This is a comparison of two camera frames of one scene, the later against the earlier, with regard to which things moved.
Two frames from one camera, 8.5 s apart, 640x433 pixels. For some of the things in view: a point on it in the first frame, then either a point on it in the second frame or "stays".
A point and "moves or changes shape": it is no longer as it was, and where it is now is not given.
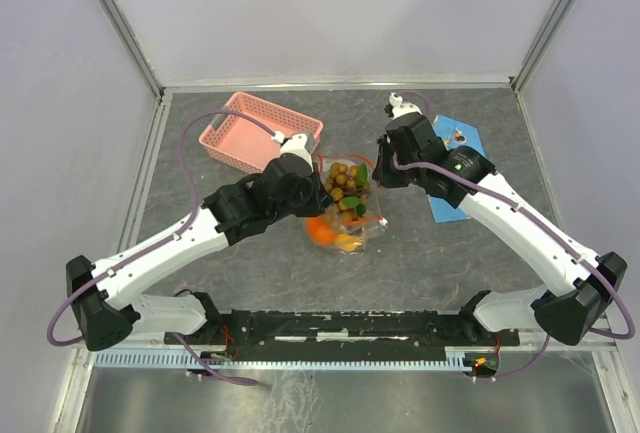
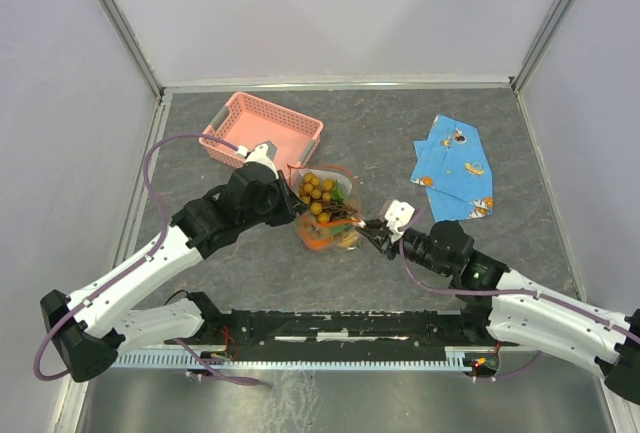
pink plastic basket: x=248 y=130 stays
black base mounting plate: x=345 y=333 stays
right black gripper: x=380 y=173 → x=377 y=235
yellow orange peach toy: x=347 y=243 stays
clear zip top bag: x=352 y=185 moves or changes shape
